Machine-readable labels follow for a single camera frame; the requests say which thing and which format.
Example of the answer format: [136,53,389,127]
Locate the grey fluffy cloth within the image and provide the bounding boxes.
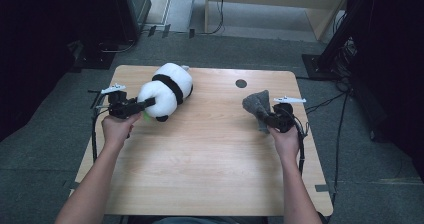
[241,89,272,135]

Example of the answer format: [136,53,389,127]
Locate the black stand base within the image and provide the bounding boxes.
[71,40,116,72]

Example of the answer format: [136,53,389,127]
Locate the dark monitor on stand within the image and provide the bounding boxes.
[111,0,153,44]

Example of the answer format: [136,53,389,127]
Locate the black metal stand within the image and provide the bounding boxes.
[301,0,372,82]

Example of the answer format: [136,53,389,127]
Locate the black hanging cable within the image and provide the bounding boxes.
[199,0,226,36]

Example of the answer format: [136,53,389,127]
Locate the right hand-held gripper cable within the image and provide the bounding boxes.
[289,115,310,177]

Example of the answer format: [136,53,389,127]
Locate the tangled black cables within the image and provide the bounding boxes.
[331,36,360,94]

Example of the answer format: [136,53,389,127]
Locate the long black floor cable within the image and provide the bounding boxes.
[324,93,350,224]

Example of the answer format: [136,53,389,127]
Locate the person's right hand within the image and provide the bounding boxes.
[268,126,301,165]

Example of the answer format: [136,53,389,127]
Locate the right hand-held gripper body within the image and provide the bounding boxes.
[273,96,307,134]

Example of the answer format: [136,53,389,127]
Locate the panda plush toy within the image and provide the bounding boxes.
[136,62,194,123]

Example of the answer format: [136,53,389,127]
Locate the dark curtain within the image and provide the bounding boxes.
[0,0,115,142]
[346,0,424,183]

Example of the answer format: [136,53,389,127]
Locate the left hand-held gripper cable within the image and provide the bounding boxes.
[88,93,113,164]

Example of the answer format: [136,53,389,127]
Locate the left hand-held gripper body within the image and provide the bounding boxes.
[99,83,138,120]

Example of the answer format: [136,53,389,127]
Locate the hand-held gripper cable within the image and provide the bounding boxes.
[289,115,310,177]
[88,93,113,164]

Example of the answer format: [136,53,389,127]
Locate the person's left hand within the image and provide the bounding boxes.
[100,112,142,151]

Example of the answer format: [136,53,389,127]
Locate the black looped floor cable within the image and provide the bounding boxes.
[98,38,138,55]

